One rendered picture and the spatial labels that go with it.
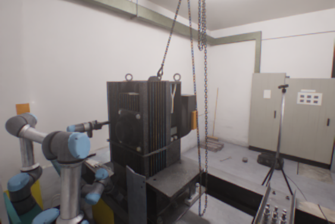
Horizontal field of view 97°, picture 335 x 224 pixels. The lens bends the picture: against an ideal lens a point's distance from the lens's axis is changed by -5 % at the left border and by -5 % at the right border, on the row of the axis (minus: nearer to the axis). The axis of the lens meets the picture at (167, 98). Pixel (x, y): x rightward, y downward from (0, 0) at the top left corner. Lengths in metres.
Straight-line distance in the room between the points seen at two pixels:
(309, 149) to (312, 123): 0.50
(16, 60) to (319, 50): 4.42
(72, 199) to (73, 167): 0.14
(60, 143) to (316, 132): 3.80
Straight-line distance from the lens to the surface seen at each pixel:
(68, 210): 0.96
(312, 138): 3.91
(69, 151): 0.83
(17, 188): 1.50
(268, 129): 3.93
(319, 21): 4.13
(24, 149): 1.54
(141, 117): 1.10
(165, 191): 1.18
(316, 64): 4.00
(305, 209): 1.74
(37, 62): 2.02
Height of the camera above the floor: 1.63
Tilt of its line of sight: 7 degrees down
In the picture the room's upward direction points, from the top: straight up
